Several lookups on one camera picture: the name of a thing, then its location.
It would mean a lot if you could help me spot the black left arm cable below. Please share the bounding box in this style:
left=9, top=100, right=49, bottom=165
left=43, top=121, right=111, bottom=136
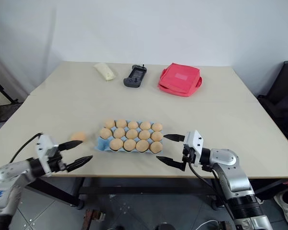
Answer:
left=9, top=132, right=43, bottom=164

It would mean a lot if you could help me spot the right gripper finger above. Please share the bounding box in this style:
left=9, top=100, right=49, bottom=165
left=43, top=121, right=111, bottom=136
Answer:
left=156, top=155, right=186, bottom=172
left=163, top=133, right=186, bottom=143

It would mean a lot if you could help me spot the blue egg carton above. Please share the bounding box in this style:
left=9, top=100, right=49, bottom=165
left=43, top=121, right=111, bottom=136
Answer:
left=94, top=119, right=164, bottom=154

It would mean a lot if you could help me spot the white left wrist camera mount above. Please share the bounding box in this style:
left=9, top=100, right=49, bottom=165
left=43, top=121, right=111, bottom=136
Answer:
left=35, top=134, right=60, bottom=177

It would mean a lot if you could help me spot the grey handheld remote controller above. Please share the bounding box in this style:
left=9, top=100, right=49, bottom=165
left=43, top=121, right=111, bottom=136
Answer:
left=123, top=63, right=148, bottom=88

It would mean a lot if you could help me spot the black chair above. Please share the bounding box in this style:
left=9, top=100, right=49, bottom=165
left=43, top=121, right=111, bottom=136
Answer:
left=257, top=60, right=288, bottom=146

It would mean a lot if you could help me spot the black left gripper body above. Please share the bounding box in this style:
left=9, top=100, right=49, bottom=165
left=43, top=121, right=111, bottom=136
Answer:
left=48, top=146, right=68, bottom=173

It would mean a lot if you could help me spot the white cable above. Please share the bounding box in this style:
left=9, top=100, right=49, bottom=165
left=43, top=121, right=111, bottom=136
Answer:
left=197, top=219, right=222, bottom=230

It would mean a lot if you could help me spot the rusty brown metal part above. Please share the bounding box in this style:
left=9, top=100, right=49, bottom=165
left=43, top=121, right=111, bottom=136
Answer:
left=84, top=208, right=108, bottom=225

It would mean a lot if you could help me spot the black table frame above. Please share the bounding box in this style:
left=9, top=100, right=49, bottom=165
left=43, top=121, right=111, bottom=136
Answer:
left=25, top=177, right=288, bottom=209

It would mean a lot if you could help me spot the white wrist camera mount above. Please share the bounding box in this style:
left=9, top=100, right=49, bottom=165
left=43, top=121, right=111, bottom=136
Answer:
left=35, top=134, right=60, bottom=177
left=183, top=130, right=205, bottom=168

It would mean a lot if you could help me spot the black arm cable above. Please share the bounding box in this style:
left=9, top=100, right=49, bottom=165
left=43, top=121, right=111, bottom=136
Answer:
left=9, top=132, right=43, bottom=164
left=188, top=164, right=236, bottom=225

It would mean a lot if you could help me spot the dark rounded shape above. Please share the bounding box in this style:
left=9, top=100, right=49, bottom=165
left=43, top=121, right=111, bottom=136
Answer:
left=154, top=222, right=175, bottom=230

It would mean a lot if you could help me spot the black metal stand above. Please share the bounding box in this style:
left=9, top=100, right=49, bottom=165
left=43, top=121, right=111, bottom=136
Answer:
left=0, top=76, right=24, bottom=125

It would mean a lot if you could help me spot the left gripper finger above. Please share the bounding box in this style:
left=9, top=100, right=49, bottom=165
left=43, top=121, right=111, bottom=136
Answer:
left=58, top=140, right=84, bottom=152
left=66, top=155, right=94, bottom=173

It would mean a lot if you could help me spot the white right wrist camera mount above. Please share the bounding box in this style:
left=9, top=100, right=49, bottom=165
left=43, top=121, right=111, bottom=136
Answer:
left=183, top=130, right=205, bottom=168

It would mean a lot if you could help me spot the white cloth pouch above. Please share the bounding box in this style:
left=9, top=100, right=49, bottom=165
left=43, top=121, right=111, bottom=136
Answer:
left=93, top=62, right=117, bottom=82

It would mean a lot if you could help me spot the red fabric bag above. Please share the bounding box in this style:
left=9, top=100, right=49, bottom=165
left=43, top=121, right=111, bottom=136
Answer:
left=157, top=62, right=204, bottom=98

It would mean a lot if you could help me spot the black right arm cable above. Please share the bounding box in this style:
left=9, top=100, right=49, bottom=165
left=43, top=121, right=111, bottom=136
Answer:
left=188, top=164, right=236, bottom=225

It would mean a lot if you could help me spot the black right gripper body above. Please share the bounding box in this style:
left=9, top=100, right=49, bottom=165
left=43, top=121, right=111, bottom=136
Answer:
left=181, top=145, right=195, bottom=172

